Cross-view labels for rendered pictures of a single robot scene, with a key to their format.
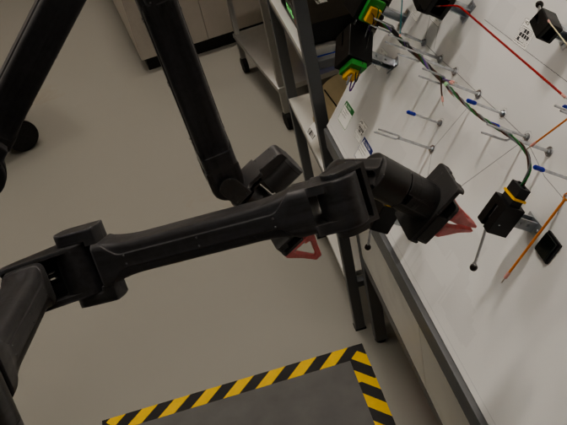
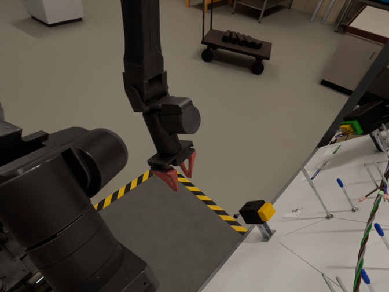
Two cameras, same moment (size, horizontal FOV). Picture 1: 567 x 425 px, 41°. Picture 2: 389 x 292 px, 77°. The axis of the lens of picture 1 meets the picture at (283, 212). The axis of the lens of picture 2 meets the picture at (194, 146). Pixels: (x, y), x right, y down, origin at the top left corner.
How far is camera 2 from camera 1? 95 cm
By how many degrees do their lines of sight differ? 31
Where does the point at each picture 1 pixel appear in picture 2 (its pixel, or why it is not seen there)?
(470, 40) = not seen: outside the picture
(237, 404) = (195, 201)
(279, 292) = (256, 188)
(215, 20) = not seen: hidden behind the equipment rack
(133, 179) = (268, 108)
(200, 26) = (354, 83)
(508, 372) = not seen: outside the picture
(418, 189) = (42, 261)
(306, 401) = (212, 229)
